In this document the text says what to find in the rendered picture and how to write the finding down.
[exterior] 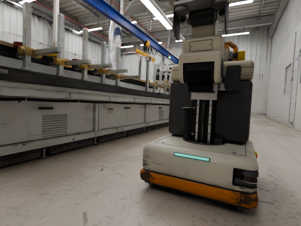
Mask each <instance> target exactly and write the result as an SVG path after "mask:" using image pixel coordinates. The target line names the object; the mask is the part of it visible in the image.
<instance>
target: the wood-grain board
mask: <svg viewBox="0 0 301 226"><path fill-rule="evenodd" d="M0 45H4V46H7V47H11V48H14V47H13V43H9V42H6V41H2V40H0ZM15 49H17V48H15ZM43 56H45V57H48V56H47V55H43ZM64 60H68V59H66V58H64ZM70 61H71V60H70ZM132 79H134V80H137V81H141V82H145V81H144V80H141V79H138V78H132Z"/></svg>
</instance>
